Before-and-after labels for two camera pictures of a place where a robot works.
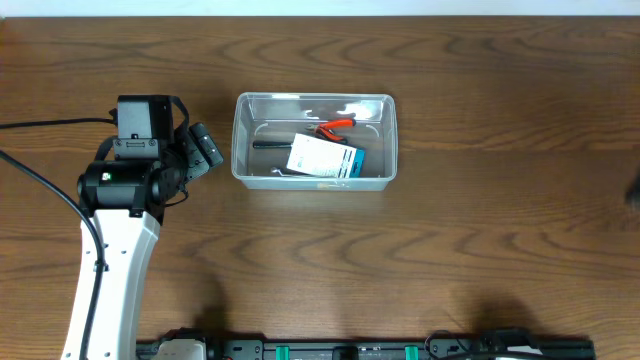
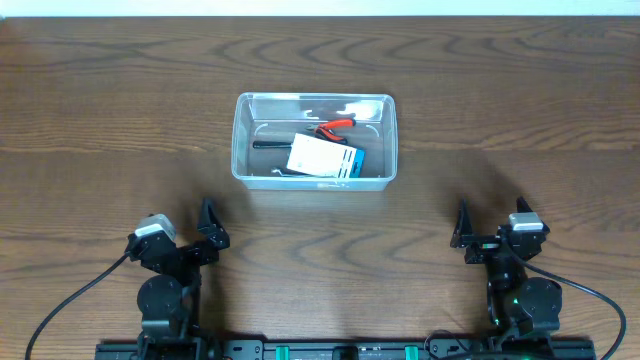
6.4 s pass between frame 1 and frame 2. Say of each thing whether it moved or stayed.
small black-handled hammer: stayed
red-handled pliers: stayed
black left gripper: moved
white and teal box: stayed
